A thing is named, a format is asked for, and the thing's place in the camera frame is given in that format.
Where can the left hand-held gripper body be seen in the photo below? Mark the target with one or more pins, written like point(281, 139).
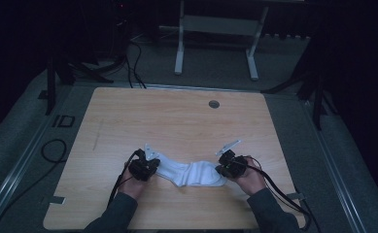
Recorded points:
point(141, 168)

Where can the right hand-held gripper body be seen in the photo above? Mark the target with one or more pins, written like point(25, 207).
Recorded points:
point(235, 166)

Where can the person's left hand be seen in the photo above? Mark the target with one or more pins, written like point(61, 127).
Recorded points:
point(132, 187)

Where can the aluminium floor rail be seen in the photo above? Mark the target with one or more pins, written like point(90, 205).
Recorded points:
point(11, 181)
point(334, 168)

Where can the black floor tape marks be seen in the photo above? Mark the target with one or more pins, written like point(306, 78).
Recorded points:
point(63, 121)

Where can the black tripod stand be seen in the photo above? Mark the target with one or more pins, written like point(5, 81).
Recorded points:
point(52, 81)
point(317, 100)

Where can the white metal stand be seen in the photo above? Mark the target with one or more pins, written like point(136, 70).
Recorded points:
point(215, 26)

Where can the person's right hand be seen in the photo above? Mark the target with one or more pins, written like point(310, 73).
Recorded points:
point(253, 181)

